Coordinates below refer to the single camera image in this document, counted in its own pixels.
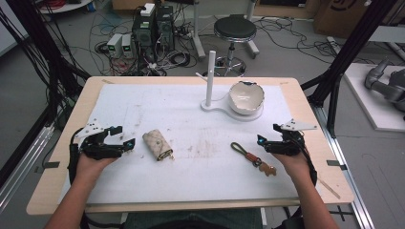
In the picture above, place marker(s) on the white table mat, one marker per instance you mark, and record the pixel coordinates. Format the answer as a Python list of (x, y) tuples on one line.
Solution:
[(191, 178)]

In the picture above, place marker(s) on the aluminium rail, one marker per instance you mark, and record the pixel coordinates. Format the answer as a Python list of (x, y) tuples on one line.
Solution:
[(345, 165), (22, 165)]

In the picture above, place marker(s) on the person's legs in jeans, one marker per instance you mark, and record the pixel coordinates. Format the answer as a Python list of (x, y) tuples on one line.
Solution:
[(191, 219)]

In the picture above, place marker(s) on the white box on tower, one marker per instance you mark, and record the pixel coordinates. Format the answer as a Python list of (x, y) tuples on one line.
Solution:
[(147, 9)]

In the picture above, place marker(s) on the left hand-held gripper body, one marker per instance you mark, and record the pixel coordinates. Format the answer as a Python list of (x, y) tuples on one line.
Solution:
[(95, 148)]

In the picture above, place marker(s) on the white stand with pole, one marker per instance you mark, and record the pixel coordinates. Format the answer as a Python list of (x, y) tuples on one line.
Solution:
[(210, 79)]

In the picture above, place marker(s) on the beige quilted key case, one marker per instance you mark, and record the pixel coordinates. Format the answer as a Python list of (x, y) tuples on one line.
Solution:
[(157, 143)]

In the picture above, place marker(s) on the person's left hand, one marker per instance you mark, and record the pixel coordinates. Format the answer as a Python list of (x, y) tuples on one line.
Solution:
[(92, 168)]

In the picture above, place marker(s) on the person's right hand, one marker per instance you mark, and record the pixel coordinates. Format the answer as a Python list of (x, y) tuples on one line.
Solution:
[(296, 167)]

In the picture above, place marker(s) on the white table leg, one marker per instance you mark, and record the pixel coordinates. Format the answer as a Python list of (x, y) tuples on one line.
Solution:
[(251, 35), (198, 35)]

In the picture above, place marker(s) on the black round stool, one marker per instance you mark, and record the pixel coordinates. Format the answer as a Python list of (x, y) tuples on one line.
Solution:
[(235, 29)]

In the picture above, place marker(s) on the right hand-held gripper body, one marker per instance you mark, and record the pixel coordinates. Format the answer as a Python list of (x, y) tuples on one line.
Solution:
[(286, 147)]

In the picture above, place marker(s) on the cardboard box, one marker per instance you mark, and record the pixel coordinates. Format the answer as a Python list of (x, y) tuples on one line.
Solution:
[(340, 17)]

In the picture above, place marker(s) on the black tape strip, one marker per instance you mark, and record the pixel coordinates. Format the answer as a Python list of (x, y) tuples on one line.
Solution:
[(336, 163), (51, 165)]

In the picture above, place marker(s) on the black computer tower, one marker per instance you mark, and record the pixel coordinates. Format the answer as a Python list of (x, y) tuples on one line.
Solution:
[(165, 27), (144, 38)]

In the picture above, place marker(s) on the white ceramic bowl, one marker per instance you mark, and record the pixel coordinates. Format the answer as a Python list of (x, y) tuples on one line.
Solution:
[(245, 97)]

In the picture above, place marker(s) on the white power supply unit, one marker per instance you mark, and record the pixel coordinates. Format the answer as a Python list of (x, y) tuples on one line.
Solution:
[(127, 46), (114, 45)]

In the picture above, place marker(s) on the white floor board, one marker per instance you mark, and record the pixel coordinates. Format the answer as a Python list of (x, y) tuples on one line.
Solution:
[(375, 114)]

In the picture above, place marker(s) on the black metal frame post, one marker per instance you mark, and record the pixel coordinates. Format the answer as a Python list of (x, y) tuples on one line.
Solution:
[(38, 41), (353, 51)]

